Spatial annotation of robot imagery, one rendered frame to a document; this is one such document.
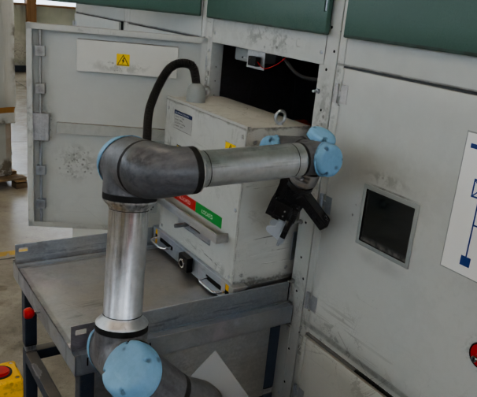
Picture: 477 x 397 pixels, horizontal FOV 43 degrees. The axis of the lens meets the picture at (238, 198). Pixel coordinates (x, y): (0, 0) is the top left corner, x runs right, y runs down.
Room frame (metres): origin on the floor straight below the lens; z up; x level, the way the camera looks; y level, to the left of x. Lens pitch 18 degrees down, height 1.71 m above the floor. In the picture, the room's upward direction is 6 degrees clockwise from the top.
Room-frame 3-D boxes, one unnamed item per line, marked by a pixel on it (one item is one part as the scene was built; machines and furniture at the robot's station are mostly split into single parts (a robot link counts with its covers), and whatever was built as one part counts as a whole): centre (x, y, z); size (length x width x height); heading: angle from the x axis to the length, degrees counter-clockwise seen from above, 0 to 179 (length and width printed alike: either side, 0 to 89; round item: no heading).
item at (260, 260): (1.98, -0.08, 1.15); 0.51 x 0.50 x 0.48; 124
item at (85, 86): (2.21, 0.47, 1.21); 0.63 x 0.07 x 0.74; 97
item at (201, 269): (1.84, 0.12, 0.90); 0.54 x 0.05 x 0.06; 34
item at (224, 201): (1.83, 0.14, 1.15); 0.48 x 0.01 x 0.48; 34
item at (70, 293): (1.75, 0.26, 0.82); 0.68 x 0.62 x 0.06; 124
